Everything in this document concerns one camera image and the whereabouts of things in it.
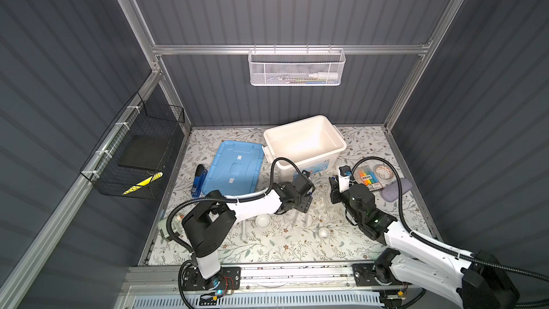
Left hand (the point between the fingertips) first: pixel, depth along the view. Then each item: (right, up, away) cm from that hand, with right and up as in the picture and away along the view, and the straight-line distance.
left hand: (303, 198), depth 88 cm
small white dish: (+8, -12, -5) cm, 15 cm away
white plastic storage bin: (+8, +22, +21) cm, 32 cm away
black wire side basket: (-61, +20, -12) cm, 65 cm away
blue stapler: (-47, +6, +9) cm, 48 cm away
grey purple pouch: (+39, +1, +4) cm, 39 cm away
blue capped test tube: (+1, -9, -1) cm, 9 cm away
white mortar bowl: (-16, -9, -3) cm, 19 cm away
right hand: (+12, +9, -6) cm, 16 cm away
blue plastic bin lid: (-31, +11, +16) cm, 37 cm away
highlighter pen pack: (+32, +6, +9) cm, 34 cm away
